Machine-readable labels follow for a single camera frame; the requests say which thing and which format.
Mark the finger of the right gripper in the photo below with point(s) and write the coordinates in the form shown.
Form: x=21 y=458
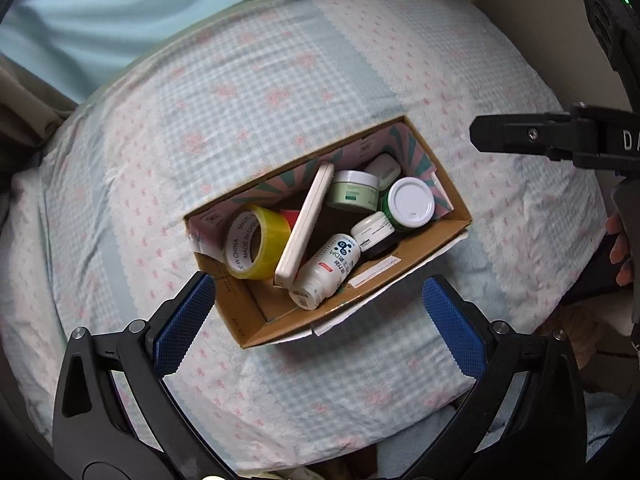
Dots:
x=520 y=132

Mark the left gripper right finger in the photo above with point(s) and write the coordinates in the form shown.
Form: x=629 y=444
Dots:
x=524 y=417

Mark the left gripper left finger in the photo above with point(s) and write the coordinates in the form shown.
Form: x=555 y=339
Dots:
x=114 y=417

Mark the green jar white lid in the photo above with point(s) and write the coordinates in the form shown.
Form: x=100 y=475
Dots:
x=409 y=204

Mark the white earbuds case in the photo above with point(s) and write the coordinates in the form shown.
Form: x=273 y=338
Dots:
x=386 y=169

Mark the yellow tape roll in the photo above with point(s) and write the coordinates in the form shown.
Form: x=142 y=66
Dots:
x=254 y=243

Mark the small white round jar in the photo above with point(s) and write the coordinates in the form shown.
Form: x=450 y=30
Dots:
x=375 y=235

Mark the pale green cream jar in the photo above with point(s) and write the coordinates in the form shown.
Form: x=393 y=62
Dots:
x=355 y=191

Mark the white pill bottle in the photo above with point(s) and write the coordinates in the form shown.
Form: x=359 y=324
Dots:
x=320 y=277

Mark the red rectangular box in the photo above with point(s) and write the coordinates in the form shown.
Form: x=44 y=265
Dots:
x=290 y=215

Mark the white remote case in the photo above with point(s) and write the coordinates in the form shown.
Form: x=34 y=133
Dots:
x=292 y=256

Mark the person's right hand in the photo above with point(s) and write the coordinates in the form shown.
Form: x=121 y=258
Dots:
x=620 y=253

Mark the cardboard box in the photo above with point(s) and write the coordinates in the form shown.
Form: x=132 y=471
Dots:
x=259 y=312

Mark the left brown curtain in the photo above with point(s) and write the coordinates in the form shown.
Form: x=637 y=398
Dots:
x=31 y=110

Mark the light blue hanging cloth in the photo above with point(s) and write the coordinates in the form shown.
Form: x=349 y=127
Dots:
x=78 y=45

